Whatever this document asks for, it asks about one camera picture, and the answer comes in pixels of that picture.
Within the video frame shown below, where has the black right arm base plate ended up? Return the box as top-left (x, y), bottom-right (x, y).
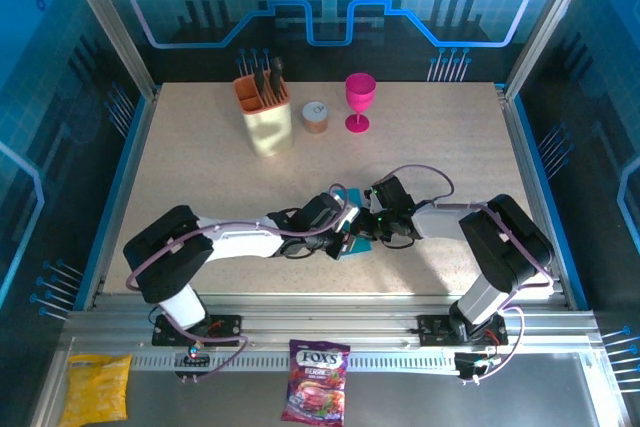
top-left (417, 314), bottom-right (509, 347)

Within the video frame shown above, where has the beige utensil holder orange insert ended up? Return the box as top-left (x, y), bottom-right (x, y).
top-left (233, 74), bottom-right (295, 158)

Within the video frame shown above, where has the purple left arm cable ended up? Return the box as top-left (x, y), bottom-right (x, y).
top-left (124, 184), bottom-right (351, 386)

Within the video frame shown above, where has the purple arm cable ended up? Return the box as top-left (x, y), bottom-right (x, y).
top-left (382, 164), bottom-right (556, 386)
top-left (124, 184), bottom-right (351, 386)

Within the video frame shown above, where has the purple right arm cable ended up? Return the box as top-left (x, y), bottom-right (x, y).
top-left (382, 164), bottom-right (556, 386)

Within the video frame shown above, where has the purple Fox's candy bag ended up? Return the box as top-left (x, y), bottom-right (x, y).
top-left (280, 339), bottom-right (351, 423)

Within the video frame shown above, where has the small round can white lid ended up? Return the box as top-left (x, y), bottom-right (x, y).
top-left (301, 101), bottom-right (330, 135)

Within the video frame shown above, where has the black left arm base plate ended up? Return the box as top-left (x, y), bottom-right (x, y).
top-left (152, 313), bottom-right (242, 347)

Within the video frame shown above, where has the aluminium frame post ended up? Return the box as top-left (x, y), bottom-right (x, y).
top-left (502, 0), bottom-right (601, 98)
top-left (54, 0), bottom-right (162, 101)

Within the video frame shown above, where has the pink plastic goblet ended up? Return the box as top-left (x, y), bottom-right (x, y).
top-left (344, 72), bottom-right (377, 135)

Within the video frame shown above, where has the aluminium front rail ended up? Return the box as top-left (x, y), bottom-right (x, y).
top-left (64, 291), bottom-right (601, 351)

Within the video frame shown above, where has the slotted white cable duct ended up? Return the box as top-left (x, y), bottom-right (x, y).
top-left (130, 352), bottom-right (460, 373)

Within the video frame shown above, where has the yellow snack bag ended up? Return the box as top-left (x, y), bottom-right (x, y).
top-left (59, 354), bottom-right (134, 423)

